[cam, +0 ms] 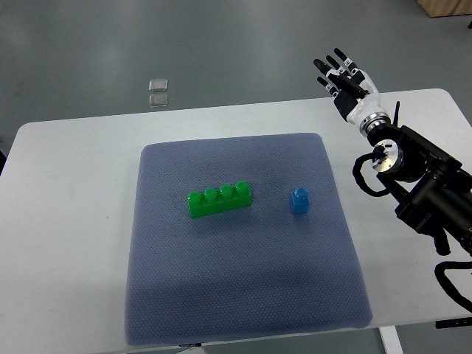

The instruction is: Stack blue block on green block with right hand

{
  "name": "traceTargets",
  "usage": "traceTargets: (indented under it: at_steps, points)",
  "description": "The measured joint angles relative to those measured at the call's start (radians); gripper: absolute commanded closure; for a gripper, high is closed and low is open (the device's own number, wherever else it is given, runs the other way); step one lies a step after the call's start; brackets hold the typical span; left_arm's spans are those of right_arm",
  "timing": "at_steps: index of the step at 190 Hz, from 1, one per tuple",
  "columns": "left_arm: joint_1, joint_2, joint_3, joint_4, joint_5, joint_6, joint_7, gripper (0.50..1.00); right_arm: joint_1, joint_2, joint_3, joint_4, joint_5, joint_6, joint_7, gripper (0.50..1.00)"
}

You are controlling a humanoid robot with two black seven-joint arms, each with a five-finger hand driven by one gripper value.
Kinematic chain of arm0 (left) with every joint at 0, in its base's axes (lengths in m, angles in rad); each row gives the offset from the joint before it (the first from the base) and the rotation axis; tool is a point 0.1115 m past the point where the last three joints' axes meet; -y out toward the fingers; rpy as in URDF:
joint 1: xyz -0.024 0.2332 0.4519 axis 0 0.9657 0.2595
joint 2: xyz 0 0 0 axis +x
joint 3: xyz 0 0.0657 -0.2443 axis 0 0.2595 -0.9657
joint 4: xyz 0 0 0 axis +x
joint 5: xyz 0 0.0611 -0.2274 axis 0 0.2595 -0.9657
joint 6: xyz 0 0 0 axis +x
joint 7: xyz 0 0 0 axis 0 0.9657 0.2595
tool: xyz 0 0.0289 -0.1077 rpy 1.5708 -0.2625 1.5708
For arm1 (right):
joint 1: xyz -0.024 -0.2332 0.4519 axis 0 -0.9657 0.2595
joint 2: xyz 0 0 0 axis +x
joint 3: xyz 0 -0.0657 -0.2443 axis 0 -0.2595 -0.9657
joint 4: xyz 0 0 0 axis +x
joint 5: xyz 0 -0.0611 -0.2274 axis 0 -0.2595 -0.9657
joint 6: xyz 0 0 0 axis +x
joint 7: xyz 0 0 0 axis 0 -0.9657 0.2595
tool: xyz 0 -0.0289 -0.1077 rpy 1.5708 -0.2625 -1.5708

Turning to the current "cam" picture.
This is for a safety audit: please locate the metal floor plate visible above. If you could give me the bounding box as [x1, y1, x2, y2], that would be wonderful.
[148, 78, 168, 92]
[148, 93, 168, 108]

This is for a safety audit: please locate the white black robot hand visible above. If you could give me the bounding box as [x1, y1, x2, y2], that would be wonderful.
[313, 48, 391, 136]

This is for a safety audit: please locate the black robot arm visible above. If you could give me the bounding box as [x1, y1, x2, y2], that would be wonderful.
[367, 123, 471, 255]

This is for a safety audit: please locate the wooden furniture corner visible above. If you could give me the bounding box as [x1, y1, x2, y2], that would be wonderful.
[417, 0, 471, 18]

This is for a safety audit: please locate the white table leg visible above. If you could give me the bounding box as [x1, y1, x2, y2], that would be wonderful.
[378, 326, 403, 354]

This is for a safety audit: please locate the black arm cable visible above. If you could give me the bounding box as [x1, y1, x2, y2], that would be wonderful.
[352, 153, 392, 197]

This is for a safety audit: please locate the blue toy block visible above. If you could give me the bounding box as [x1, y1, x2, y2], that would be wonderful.
[290, 187, 310, 215]

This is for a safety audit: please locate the green toy block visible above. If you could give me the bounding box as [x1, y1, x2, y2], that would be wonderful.
[187, 181, 252, 218]

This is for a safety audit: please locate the upper metal floor plate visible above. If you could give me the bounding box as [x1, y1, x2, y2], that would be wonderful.
[148, 78, 168, 92]

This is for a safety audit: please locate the lower metal floor plate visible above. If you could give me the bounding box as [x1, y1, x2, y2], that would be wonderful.
[148, 93, 168, 108]

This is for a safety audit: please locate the blue-grey mesh mat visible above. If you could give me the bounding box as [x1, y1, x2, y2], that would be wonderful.
[125, 133, 372, 346]

